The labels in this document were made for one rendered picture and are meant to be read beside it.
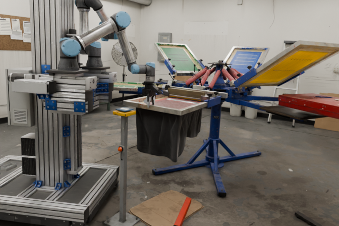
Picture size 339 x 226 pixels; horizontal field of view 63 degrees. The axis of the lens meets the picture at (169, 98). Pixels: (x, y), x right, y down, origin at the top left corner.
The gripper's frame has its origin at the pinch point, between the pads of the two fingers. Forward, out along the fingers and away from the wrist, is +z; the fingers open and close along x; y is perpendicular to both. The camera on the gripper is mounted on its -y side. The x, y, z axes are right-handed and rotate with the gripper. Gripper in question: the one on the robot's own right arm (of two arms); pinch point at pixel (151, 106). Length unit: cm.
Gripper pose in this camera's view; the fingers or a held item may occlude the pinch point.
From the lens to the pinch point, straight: 226.3
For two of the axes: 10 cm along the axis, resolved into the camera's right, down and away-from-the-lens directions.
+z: -0.5, 9.8, 1.7
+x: -5.3, 1.2, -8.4
